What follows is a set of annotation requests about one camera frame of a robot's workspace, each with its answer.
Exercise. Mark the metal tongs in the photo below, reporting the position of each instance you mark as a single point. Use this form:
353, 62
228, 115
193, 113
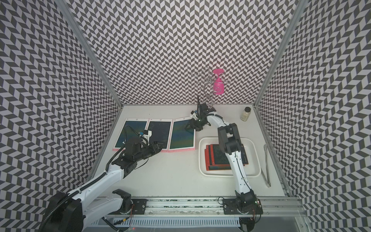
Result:
265, 174

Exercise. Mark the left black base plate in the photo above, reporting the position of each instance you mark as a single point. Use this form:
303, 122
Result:
138, 206

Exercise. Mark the pink writing tablet colourful screen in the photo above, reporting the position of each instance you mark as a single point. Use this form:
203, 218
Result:
130, 128

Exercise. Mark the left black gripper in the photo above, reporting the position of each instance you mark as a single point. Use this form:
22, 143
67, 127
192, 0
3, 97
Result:
154, 147

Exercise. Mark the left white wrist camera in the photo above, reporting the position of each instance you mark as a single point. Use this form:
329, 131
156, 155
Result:
145, 135

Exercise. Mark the pink plastic goblet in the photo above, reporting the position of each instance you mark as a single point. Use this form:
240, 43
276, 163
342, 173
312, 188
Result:
219, 86

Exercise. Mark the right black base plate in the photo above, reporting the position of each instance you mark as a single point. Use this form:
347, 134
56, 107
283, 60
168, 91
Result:
230, 208

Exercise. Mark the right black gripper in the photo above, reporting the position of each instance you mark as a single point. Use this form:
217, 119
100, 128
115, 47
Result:
196, 128

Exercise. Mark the white plastic storage tray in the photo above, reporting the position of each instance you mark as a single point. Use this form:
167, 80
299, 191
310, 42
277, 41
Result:
252, 169

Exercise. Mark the red writing tablet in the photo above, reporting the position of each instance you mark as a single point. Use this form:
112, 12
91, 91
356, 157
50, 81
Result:
213, 168
216, 156

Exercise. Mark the aluminium front rail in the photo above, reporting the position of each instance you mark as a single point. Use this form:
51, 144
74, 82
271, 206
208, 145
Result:
189, 206

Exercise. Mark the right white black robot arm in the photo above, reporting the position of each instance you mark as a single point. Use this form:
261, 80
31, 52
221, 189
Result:
230, 144

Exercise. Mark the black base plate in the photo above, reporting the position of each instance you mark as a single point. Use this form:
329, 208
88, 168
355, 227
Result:
230, 208
138, 206

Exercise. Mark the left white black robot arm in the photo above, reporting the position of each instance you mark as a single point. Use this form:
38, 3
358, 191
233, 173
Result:
79, 208

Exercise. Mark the small glass jar black lid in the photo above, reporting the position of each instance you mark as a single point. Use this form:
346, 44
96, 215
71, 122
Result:
245, 114

